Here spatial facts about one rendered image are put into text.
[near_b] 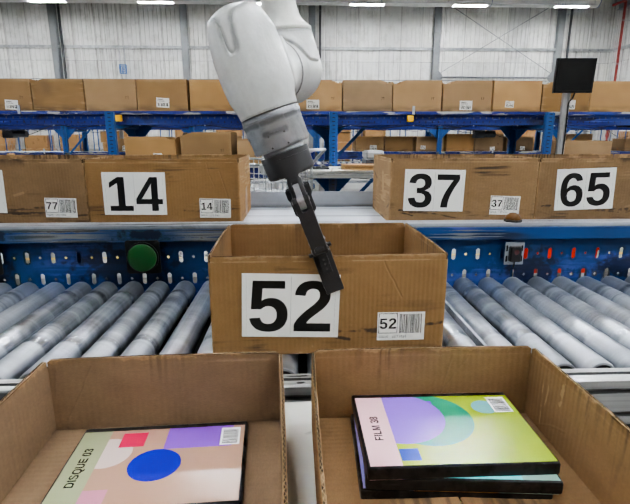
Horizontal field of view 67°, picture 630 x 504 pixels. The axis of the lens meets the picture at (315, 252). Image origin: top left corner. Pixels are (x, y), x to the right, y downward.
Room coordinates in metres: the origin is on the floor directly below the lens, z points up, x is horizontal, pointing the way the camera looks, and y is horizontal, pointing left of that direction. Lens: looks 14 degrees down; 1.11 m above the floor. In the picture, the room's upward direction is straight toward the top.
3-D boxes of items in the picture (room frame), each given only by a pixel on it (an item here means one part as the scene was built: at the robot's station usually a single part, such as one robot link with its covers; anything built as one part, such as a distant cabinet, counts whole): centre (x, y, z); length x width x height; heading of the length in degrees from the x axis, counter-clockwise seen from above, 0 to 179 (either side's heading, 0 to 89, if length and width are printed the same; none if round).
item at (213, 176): (1.38, 0.39, 0.96); 0.39 x 0.29 x 0.17; 92
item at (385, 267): (0.89, -0.02, 0.83); 0.39 x 0.29 x 0.17; 93
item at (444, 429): (0.47, -0.14, 0.79); 0.19 x 0.14 x 0.02; 92
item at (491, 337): (0.95, -0.33, 0.72); 0.52 x 0.05 x 0.05; 2
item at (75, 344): (0.92, 0.45, 0.72); 0.52 x 0.05 x 0.05; 2
